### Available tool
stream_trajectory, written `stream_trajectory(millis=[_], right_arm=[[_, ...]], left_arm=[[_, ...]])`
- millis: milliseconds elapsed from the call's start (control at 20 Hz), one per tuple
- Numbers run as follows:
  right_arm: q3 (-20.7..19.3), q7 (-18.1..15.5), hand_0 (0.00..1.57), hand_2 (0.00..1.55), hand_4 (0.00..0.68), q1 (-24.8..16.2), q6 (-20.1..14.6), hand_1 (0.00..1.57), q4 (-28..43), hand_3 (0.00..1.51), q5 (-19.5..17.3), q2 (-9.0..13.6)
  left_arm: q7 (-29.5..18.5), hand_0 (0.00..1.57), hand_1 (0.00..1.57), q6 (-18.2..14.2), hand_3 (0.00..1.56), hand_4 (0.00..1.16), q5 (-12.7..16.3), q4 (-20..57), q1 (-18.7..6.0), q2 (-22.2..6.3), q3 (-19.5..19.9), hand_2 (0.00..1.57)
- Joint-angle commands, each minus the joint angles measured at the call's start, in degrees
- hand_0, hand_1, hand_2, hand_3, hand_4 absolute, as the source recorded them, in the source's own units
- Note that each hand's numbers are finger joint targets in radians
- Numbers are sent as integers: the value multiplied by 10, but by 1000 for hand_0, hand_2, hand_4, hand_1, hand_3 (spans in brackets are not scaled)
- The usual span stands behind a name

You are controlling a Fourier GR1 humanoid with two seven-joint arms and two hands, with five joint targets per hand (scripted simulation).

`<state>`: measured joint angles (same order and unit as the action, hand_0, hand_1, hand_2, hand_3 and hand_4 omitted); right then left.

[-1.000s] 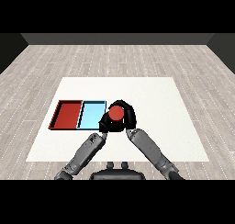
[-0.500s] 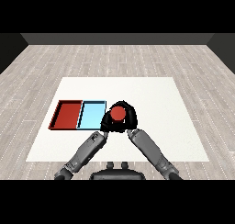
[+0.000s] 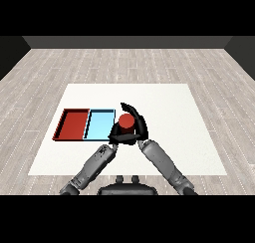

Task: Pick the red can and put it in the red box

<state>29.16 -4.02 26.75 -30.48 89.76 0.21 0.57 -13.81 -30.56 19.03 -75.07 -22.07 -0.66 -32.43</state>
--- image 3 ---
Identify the dark grey robot body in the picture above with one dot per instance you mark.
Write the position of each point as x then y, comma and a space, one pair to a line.
128, 188

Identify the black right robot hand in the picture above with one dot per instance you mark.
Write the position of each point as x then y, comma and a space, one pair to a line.
141, 124

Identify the shallow red open box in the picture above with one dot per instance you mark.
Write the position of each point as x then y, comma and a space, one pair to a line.
71, 124

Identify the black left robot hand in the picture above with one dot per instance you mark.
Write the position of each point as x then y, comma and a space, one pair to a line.
117, 136

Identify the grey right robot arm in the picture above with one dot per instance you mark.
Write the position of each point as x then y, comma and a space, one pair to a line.
164, 163

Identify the shallow light blue open box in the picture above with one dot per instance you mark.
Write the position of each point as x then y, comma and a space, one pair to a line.
99, 124

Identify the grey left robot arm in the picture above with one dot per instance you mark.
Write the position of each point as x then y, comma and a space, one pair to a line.
93, 167

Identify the small red can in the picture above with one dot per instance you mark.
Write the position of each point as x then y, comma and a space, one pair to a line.
126, 122

